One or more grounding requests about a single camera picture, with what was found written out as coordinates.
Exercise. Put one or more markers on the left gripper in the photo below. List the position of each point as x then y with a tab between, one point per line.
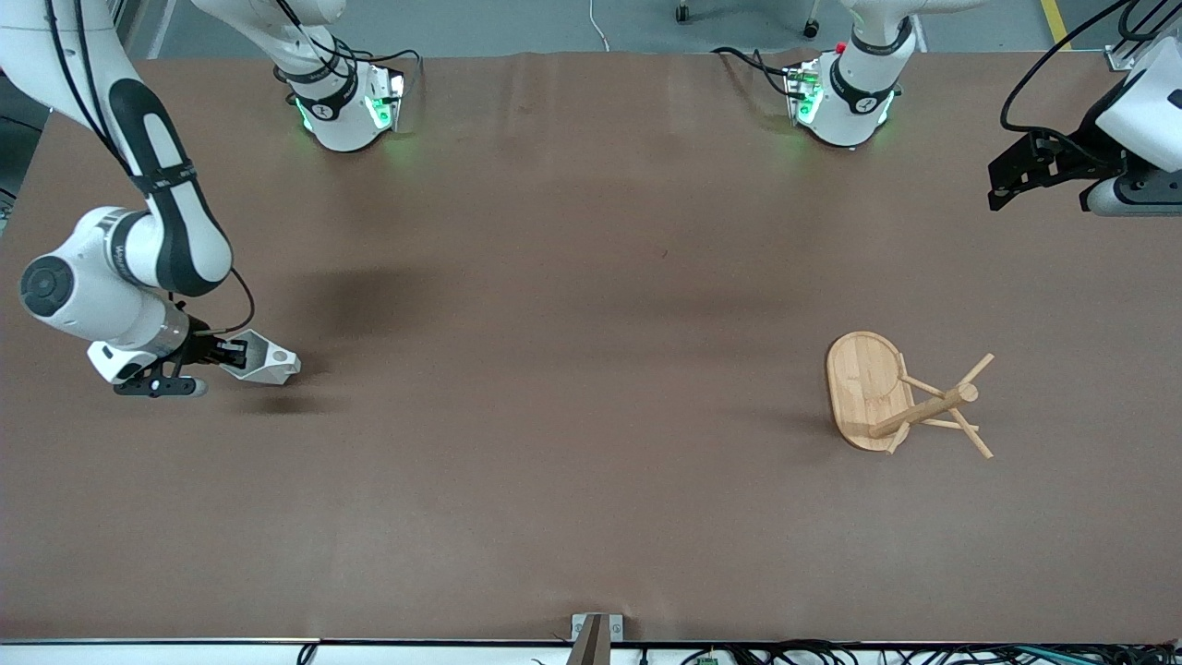
1088	145

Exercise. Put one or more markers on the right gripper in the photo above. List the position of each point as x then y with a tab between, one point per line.
201	349

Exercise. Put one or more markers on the white faceted cup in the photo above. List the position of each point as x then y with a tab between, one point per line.
272	368

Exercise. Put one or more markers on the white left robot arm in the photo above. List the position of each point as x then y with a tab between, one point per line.
854	106

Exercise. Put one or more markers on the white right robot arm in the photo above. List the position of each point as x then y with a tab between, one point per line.
171	231

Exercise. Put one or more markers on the wooden cup rack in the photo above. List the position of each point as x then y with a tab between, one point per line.
863	388

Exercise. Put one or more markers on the brown table cover sheet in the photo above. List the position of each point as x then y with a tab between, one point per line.
591	462

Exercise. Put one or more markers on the aluminium frame post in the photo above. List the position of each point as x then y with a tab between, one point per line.
1119	57

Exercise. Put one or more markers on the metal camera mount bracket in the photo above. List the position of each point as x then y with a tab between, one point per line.
596	633

